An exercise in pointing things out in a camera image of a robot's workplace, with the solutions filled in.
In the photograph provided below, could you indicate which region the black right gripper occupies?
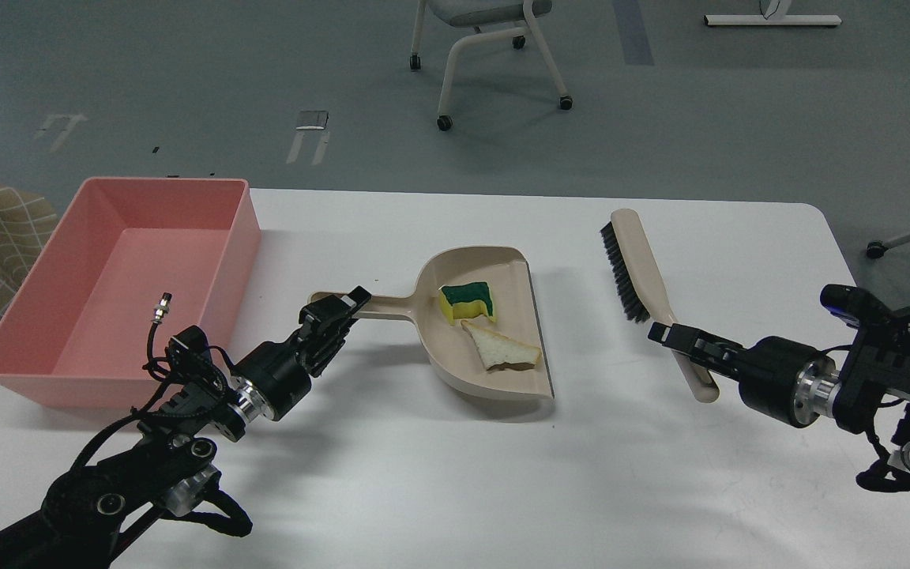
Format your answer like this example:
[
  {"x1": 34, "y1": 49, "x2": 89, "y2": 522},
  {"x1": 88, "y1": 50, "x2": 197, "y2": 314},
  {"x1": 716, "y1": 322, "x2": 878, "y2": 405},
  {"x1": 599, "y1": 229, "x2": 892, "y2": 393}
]
[{"x1": 648, "y1": 322, "x2": 839, "y2": 428}]

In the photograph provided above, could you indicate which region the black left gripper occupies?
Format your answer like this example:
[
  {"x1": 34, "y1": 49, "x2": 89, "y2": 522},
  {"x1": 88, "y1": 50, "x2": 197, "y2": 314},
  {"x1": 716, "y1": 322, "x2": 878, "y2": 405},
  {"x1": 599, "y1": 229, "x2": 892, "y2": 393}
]
[{"x1": 232, "y1": 287, "x2": 373, "y2": 421}]

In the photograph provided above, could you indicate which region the beige brush with black bristles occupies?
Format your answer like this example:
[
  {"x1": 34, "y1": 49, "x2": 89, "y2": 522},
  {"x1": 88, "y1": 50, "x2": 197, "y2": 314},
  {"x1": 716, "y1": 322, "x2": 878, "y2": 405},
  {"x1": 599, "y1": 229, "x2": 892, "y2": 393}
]
[{"x1": 600, "y1": 208, "x2": 720, "y2": 405}]

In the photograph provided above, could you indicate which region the yellow and green sponge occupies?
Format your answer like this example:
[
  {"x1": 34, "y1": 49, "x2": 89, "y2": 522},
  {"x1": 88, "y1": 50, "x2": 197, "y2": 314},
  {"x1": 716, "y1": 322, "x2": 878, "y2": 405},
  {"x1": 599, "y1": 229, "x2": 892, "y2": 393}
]
[{"x1": 438, "y1": 281, "x2": 496, "y2": 326}]

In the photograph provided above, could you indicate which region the beige plastic dustpan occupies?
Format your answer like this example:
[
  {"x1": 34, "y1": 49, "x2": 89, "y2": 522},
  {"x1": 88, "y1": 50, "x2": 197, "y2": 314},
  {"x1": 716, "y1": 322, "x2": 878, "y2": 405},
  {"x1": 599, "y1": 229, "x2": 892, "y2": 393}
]
[{"x1": 309, "y1": 246, "x2": 556, "y2": 401}]

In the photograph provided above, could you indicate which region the slice of toast bread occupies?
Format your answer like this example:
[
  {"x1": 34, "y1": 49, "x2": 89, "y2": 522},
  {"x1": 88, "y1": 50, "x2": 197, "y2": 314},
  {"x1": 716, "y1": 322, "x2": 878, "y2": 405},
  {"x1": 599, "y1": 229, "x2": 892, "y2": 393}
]
[{"x1": 460, "y1": 320, "x2": 542, "y2": 371}]

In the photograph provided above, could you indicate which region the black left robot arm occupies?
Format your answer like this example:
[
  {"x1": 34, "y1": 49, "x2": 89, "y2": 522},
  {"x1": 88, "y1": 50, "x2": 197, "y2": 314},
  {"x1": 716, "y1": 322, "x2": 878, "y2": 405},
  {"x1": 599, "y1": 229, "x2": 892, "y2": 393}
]
[{"x1": 0, "y1": 287, "x2": 371, "y2": 568}]

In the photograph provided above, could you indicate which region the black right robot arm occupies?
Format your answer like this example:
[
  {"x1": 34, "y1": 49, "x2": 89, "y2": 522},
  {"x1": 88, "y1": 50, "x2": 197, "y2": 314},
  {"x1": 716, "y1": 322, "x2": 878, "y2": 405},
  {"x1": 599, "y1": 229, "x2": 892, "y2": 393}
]
[{"x1": 648, "y1": 284, "x2": 910, "y2": 493}]

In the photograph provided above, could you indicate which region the pink plastic bin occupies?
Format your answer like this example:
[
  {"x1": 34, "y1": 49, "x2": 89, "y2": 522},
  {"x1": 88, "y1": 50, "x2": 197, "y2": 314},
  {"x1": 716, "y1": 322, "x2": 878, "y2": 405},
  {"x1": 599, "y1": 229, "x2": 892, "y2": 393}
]
[{"x1": 0, "y1": 177, "x2": 262, "y2": 409}]

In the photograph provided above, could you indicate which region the silver floor outlet plate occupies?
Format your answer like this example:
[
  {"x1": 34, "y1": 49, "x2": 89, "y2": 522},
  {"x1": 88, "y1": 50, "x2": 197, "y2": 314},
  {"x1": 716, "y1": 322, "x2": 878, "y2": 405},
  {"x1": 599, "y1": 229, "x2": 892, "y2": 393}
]
[{"x1": 294, "y1": 109, "x2": 329, "y2": 132}]

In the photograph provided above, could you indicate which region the chair base with caster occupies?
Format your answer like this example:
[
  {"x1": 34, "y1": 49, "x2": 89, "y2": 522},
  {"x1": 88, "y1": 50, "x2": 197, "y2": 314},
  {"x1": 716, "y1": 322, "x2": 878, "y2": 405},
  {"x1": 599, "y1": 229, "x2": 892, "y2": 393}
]
[{"x1": 864, "y1": 232, "x2": 910, "y2": 260}]

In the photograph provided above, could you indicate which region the white office chair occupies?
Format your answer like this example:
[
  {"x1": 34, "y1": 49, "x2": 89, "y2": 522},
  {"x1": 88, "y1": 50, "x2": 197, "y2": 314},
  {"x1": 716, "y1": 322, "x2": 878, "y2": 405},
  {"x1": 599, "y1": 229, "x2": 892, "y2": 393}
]
[{"x1": 410, "y1": 0, "x2": 574, "y2": 132}]

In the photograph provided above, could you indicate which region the white desk foot base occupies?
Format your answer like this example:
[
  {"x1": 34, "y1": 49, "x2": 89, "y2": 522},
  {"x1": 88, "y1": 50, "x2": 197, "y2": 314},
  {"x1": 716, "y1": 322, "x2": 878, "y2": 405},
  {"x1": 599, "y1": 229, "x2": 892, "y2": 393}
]
[{"x1": 703, "y1": 1, "x2": 843, "y2": 28}]

